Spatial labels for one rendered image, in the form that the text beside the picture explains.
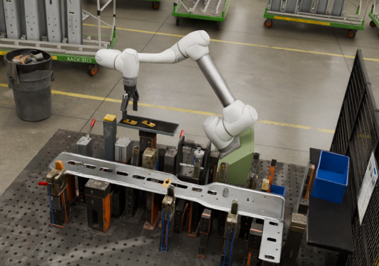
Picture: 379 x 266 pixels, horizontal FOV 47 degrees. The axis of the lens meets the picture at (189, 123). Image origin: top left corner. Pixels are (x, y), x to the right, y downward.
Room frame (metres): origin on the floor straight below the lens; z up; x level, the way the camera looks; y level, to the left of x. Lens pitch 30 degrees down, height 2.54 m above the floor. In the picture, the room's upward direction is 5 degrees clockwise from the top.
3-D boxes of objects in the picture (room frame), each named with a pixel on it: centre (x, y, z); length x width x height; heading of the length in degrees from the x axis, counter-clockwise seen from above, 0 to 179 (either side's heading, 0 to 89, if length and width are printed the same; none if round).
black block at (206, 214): (1.79, -0.13, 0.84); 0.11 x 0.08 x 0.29; 168
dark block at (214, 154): (2.17, -0.16, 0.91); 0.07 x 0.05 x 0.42; 168
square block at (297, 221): (1.73, -0.60, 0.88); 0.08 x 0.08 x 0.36; 78
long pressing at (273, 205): (2.01, 0.12, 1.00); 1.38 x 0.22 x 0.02; 78
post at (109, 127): (2.44, 0.51, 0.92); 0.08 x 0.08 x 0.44; 78
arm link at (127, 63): (2.40, 0.39, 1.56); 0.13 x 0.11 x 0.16; 64
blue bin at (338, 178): (2.07, -0.83, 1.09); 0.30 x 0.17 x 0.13; 162
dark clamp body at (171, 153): (2.21, 0.09, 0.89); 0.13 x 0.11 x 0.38; 168
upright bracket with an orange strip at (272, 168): (2.04, -0.49, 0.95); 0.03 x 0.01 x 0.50; 78
